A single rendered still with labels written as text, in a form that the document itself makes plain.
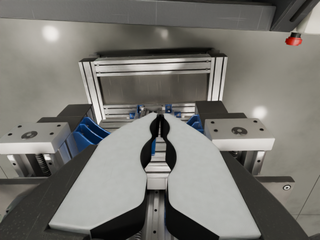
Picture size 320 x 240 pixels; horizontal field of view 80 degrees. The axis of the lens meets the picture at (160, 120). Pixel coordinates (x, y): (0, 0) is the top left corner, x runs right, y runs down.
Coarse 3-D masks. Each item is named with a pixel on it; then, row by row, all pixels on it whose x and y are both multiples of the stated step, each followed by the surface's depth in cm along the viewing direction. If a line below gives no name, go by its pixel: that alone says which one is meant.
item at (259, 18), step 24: (0, 0) 33; (24, 0) 33; (48, 0) 33; (72, 0) 33; (96, 0) 33; (120, 0) 33; (144, 0) 33; (168, 0) 33; (192, 0) 33; (216, 0) 33; (144, 24) 35; (168, 24) 35; (192, 24) 34; (216, 24) 34; (240, 24) 34; (264, 24) 34
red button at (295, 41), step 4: (292, 32) 48; (296, 32) 47; (292, 36) 48; (296, 36) 48; (288, 40) 49; (292, 40) 48; (296, 40) 48; (300, 40) 48; (288, 44) 49; (292, 44) 48; (296, 44) 48
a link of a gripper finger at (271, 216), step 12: (228, 156) 9; (228, 168) 8; (240, 168) 8; (240, 180) 7; (252, 180) 7; (240, 192) 7; (252, 192) 7; (264, 192) 7; (252, 204) 6; (264, 204) 6; (276, 204) 7; (252, 216) 6; (264, 216) 6; (276, 216) 6; (288, 216) 6; (264, 228) 6; (276, 228) 6; (288, 228) 6; (300, 228) 6
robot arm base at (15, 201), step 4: (20, 196) 46; (24, 196) 46; (16, 200) 45; (20, 200) 45; (12, 204) 45; (16, 204) 44; (8, 208) 45; (12, 208) 44; (8, 212) 44; (4, 216) 46
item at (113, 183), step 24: (144, 120) 11; (120, 144) 9; (144, 144) 9; (96, 168) 8; (120, 168) 8; (144, 168) 10; (72, 192) 7; (96, 192) 7; (120, 192) 7; (144, 192) 7; (72, 216) 6; (96, 216) 6; (120, 216) 6; (144, 216) 7
